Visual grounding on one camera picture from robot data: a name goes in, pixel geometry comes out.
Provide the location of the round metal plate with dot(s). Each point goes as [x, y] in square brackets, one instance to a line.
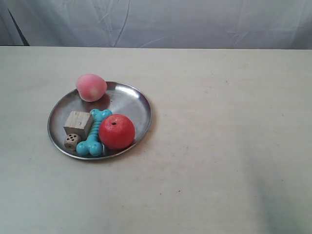
[119, 98]

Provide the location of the red toy apple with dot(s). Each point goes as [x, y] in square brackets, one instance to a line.
[117, 132]

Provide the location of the turquoise toy bone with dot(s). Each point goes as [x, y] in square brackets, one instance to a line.
[92, 145]

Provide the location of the pink toy peach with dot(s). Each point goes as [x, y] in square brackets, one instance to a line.
[91, 87]

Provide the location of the wooden cube block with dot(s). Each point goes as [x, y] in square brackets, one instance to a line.
[78, 123]

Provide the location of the small wooden die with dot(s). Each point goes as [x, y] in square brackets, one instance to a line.
[71, 141]

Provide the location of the white backdrop cloth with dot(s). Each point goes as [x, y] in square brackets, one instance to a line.
[269, 24]

